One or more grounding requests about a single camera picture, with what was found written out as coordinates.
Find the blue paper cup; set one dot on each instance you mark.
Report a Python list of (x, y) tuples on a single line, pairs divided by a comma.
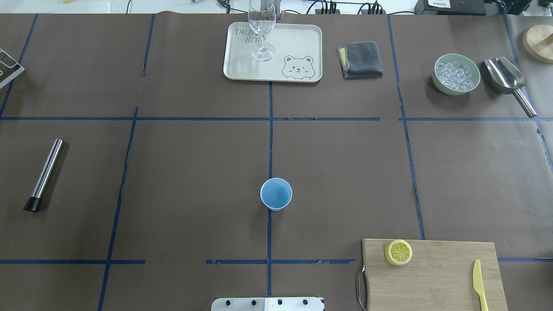
[(276, 194)]

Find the steel muddler black tip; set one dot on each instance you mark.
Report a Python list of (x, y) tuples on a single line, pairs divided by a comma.
[(34, 201)]

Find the yellow lemon half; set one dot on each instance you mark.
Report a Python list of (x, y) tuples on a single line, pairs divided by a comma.
[(398, 252)]

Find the cream bear tray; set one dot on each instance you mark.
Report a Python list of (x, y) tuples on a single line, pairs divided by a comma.
[(298, 54)]

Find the grey folded cloth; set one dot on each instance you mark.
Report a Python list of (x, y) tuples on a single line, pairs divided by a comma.
[(360, 60)]

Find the clear wine glass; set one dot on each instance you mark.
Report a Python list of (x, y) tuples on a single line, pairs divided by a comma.
[(262, 19)]

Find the green bowl of ice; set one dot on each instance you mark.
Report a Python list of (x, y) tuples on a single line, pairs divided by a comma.
[(455, 75)]

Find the bamboo cutting board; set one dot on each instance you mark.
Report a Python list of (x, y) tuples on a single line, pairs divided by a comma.
[(439, 277)]

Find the yellow plastic knife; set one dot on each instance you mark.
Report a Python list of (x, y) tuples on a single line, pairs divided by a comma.
[(477, 282)]

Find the steel ice scoop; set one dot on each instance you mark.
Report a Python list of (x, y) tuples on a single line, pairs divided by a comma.
[(508, 79)]

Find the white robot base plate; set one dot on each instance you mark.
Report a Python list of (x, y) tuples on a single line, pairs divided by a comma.
[(269, 304)]

